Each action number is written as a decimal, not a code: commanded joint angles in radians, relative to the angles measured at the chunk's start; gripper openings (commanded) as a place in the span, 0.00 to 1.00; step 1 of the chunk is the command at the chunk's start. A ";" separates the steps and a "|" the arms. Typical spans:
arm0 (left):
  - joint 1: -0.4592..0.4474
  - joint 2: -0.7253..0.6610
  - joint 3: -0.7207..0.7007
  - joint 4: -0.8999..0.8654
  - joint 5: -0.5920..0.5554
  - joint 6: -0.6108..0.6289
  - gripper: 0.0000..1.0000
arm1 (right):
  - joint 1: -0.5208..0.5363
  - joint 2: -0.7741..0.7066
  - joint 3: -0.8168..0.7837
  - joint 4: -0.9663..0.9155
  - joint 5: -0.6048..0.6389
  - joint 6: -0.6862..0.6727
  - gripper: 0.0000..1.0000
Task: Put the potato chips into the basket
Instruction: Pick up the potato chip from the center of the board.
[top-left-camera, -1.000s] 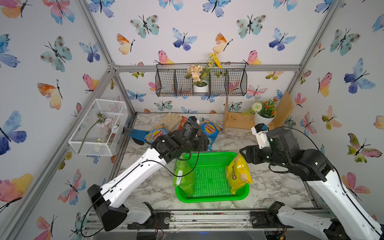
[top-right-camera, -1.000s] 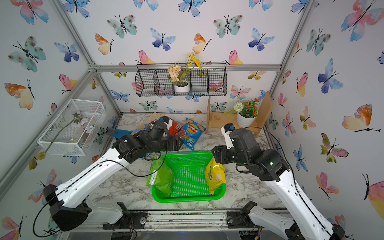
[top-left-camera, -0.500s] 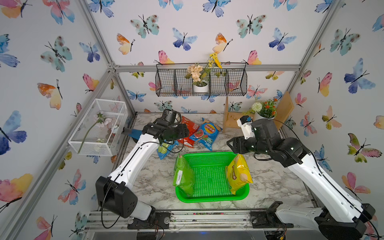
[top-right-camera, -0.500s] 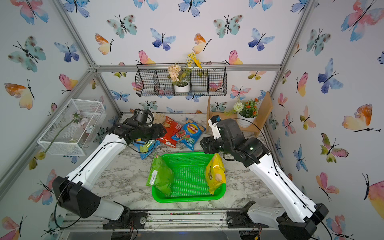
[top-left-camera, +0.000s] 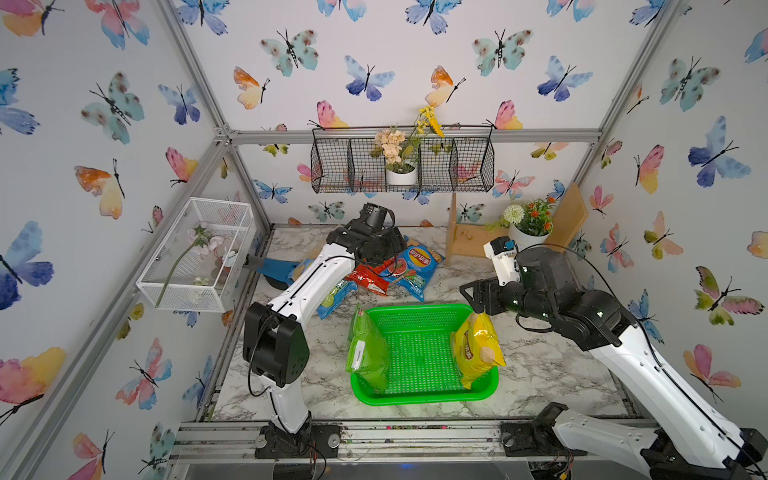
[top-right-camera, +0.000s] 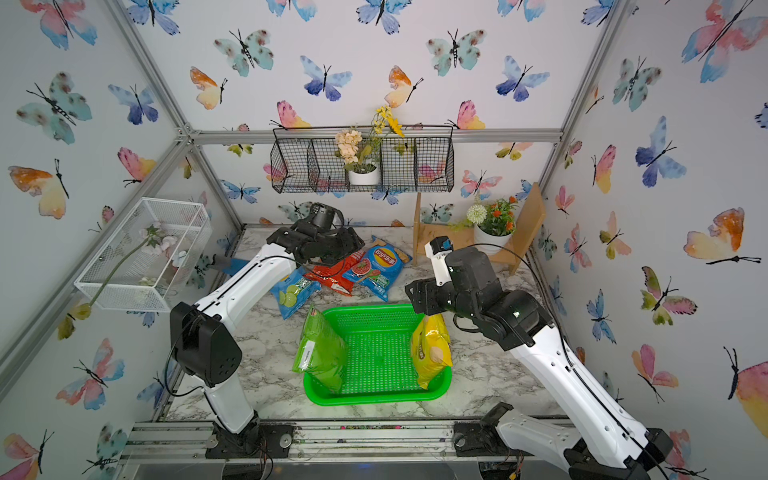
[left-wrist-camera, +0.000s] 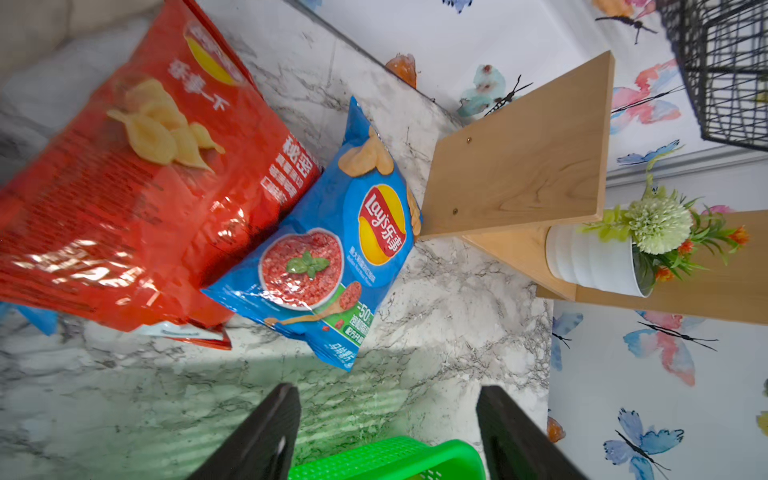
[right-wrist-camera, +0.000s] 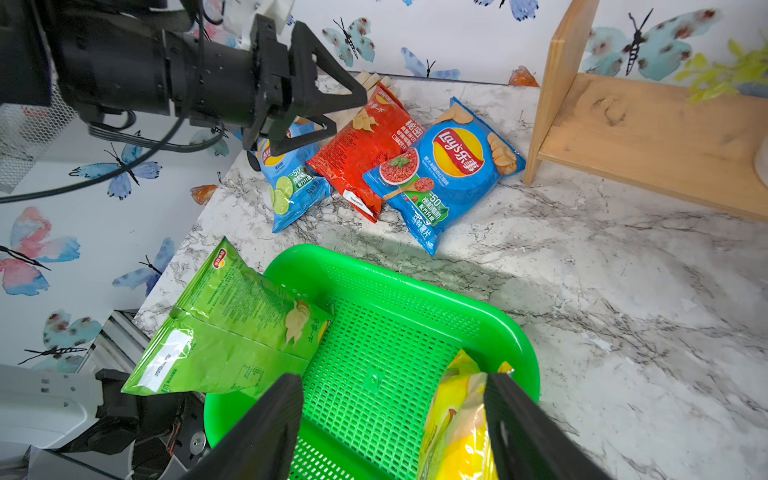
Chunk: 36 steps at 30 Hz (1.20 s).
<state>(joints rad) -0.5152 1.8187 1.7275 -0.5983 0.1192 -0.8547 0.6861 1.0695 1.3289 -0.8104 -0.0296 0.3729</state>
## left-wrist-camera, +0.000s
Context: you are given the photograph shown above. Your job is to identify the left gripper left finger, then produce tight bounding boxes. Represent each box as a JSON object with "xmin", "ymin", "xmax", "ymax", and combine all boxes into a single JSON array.
[{"xmin": 188, "ymin": 383, "xmax": 301, "ymax": 480}]

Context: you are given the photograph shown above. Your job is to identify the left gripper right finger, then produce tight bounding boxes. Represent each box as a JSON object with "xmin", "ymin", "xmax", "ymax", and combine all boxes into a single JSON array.
[{"xmin": 476, "ymin": 386, "xmax": 586, "ymax": 480}]

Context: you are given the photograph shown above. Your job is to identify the blue tomato chip bag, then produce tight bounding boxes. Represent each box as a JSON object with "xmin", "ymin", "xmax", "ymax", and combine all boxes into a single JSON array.
[{"xmin": 203, "ymin": 98, "xmax": 422, "ymax": 371}]

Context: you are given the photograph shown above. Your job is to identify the blue lime chip bag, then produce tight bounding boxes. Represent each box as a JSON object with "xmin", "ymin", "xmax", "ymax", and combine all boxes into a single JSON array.
[{"xmin": 1, "ymin": 302, "xmax": 58, "ymax": 336}]

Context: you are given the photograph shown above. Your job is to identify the green plastic basket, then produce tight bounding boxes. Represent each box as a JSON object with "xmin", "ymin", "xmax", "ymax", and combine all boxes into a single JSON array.
[{"xmin": 288, "ymin": 437, "xmax": 486, "ymax": 479}]

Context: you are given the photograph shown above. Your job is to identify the white pot green plant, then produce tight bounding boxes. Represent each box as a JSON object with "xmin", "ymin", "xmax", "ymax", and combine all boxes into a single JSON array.
[{"xmin": 545, "ymin": 155, "xmax": 750, "ymax": 298}]

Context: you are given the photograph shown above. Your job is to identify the wooden corner shelf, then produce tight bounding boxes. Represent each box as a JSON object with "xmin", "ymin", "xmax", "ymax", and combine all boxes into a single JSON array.
[{"xmin": 421, "ymin": 52, "xmax": 767, "ymax": 325}]

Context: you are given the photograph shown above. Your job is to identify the red chip bag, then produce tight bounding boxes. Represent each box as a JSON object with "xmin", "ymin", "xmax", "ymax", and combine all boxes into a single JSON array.
[{"xmin": 1, "ymin": 1, "xmax": 321, "ymax": 350}]

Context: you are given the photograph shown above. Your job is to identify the black wire wall basket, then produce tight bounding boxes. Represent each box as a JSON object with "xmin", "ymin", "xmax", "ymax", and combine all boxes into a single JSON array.
[{"xmin": 656, "ymin": 0, "xmax": 767, "ymax": 152}]

